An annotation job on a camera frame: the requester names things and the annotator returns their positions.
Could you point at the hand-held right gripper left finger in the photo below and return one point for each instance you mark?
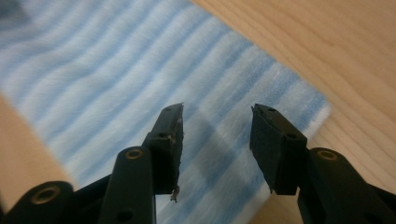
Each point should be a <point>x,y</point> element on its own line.
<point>166,149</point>

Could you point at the blue striped towel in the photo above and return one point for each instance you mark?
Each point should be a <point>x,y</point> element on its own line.
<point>130,87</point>

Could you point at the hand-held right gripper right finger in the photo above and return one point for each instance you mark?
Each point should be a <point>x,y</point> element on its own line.
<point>277,149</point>

